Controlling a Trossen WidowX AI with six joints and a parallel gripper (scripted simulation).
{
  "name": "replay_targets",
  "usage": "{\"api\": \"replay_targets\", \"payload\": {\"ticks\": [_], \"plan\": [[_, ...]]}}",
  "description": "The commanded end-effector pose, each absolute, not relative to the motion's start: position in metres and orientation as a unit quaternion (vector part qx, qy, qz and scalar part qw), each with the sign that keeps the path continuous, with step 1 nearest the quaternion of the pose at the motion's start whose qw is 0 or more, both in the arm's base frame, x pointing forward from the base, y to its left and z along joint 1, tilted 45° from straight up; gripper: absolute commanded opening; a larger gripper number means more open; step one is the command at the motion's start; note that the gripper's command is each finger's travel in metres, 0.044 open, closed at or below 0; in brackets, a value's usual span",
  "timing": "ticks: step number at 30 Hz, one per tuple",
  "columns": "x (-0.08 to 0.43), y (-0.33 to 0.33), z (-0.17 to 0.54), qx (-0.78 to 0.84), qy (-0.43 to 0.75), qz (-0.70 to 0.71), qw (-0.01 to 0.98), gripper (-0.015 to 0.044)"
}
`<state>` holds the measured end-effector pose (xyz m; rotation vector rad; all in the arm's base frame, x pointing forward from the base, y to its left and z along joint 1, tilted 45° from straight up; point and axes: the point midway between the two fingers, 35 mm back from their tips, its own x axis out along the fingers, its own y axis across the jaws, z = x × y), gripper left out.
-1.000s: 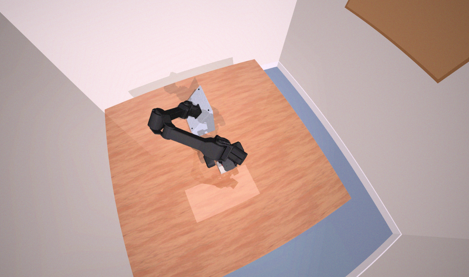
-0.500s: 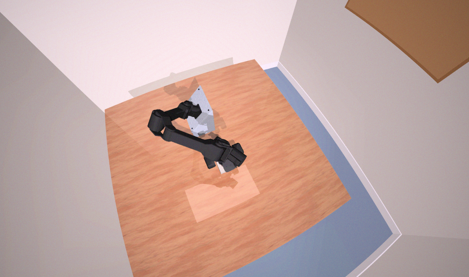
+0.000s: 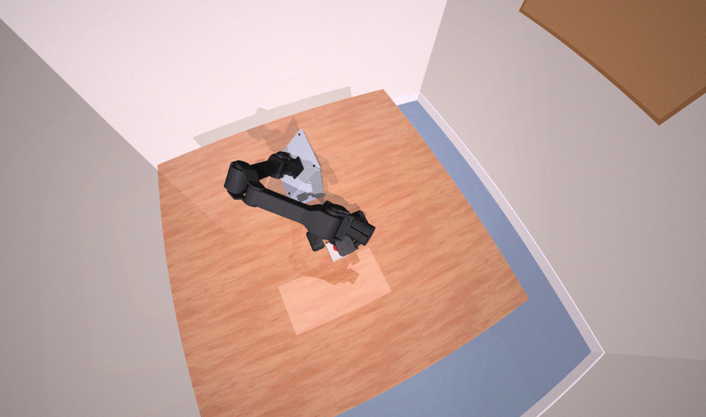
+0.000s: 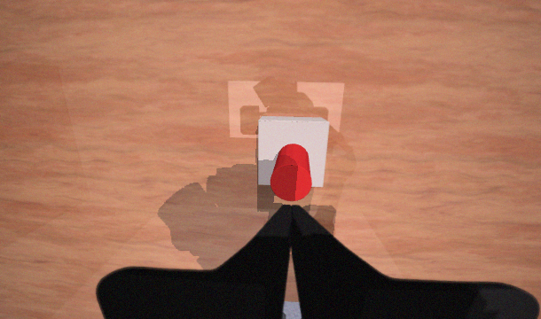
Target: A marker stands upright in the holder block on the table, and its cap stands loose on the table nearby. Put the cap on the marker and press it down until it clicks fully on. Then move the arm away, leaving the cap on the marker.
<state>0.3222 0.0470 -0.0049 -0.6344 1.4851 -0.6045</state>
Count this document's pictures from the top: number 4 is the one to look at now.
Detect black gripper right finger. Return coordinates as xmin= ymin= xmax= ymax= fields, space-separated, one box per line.
xmin=291 ymin=205 xmax=540 ymax=319

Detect red cylinder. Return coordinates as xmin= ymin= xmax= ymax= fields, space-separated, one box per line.
xmin=270 ymin=144 xmax=312 ymax=201

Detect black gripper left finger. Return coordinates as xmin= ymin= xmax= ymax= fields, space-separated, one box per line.
xmin=96 ymin=205 xmax=293 ymax=319

